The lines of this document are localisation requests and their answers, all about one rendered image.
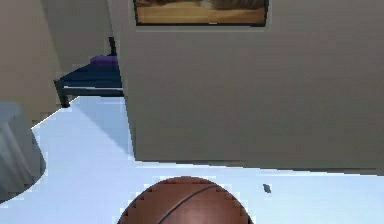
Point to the framed brown landscape picture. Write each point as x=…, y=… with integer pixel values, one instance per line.
x=201, y=12

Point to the dark blue bed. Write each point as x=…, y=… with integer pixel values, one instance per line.
x=94, y=77

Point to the purple pillow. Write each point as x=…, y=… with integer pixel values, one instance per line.
x=104, y=60

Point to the brown basketball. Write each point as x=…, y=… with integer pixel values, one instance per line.
x=185, y=206

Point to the grey round bin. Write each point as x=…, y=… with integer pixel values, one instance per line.
x=16, y=150

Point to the small dark grey object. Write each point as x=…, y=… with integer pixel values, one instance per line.
x=266, y=188

